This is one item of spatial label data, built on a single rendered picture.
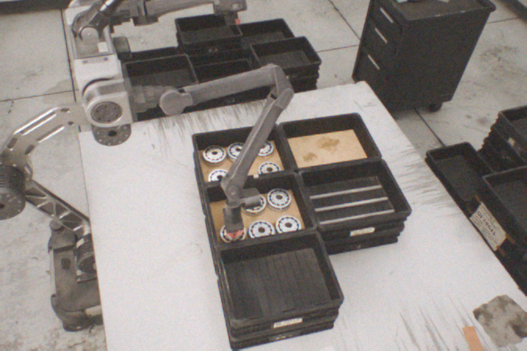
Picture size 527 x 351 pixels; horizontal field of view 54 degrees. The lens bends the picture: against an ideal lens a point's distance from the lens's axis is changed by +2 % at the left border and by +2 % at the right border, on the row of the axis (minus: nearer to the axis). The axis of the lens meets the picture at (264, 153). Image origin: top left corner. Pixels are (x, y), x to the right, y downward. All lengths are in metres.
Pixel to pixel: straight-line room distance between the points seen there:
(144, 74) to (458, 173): 2.01
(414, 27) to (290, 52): 0.81
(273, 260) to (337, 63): 2.59
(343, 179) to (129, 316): 1.03
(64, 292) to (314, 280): 1.27
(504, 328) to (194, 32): 2.59
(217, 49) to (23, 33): 1.87
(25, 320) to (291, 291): 1.52
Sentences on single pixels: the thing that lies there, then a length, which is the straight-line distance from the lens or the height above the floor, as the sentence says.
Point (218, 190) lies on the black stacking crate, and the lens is 2.10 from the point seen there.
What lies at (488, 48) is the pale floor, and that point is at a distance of 4.96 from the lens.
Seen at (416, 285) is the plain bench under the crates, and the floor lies 0.70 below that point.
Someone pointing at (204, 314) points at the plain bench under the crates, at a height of 0.70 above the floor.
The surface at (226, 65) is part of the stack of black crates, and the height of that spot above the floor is 0.46.
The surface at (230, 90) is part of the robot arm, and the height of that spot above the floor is 1.45.
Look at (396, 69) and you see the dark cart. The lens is 3.47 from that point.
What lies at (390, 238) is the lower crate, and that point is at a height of 0.75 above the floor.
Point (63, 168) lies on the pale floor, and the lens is 3.52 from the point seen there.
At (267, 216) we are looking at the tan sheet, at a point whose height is 0.83.
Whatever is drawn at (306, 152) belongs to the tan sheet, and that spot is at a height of 0.83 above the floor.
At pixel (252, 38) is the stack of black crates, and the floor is 0.38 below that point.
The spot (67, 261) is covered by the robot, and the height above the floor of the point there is 0.24.
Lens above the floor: 2.54
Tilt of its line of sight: 47 degrees down
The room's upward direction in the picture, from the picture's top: 5 degrees clockwise
